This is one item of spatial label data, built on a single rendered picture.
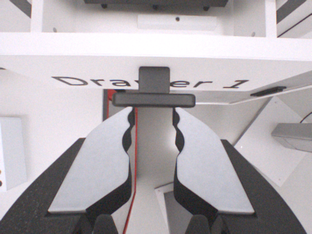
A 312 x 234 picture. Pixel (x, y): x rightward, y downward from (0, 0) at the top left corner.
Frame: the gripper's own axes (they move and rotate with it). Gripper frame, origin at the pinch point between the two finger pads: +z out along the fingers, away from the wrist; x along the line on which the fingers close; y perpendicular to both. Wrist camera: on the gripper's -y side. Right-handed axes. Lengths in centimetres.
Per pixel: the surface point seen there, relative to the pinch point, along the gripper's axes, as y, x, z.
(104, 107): 8.0, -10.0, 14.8
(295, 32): -5.7, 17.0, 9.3
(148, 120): 52, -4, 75
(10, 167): 14.8, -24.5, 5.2
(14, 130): 10.4, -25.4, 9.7
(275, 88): 12, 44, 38
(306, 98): 37, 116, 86
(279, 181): 86, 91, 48
